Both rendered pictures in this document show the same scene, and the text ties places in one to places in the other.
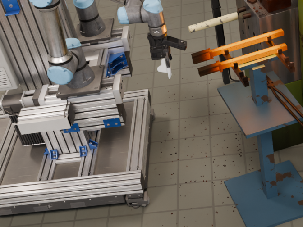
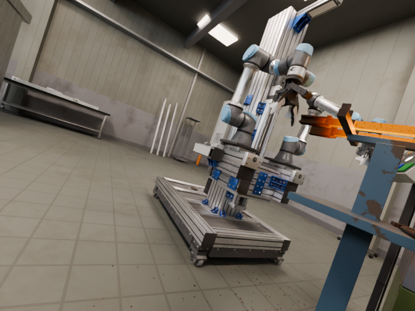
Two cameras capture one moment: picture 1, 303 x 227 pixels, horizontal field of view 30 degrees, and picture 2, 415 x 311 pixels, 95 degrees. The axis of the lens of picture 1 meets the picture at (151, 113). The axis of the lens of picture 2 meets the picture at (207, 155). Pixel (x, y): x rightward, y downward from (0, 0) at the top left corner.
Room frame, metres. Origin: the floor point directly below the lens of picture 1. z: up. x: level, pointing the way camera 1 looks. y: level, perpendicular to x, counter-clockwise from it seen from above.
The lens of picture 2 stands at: (1.37, -0.60, 0.70)
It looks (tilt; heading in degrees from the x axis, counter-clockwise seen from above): 1 degrees down; 49
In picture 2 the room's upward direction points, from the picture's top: 19 degrees clockwise
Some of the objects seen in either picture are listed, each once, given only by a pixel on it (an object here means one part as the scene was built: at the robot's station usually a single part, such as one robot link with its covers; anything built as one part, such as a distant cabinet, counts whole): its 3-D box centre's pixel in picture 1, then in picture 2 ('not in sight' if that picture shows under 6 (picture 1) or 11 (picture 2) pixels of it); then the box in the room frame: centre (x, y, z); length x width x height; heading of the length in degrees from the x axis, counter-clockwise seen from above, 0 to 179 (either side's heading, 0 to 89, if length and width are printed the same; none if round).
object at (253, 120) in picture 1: (260, 102); (363, 219); (2.09, -0.52, 0.66); 0.40 x 0.30 x 0.02; 5
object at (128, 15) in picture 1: (132, 12); (287, 67); (2.20, -0.03, 1.23); 0.11 x 0.11 x 0.08; 70
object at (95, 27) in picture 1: (90, 22); (285, 156); (2.93, 0.20, 0.87); 0.15 x 0.15 x 0.10
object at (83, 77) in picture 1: (77, 71); (242, 137); (2.44, 0.31, 0.87); 0.15 x 0.15 x 0.10
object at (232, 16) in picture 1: (223, 19); not in sight; (3.01, -0.57, 0.62); 0.44 x 0.05 x 0.05; 93
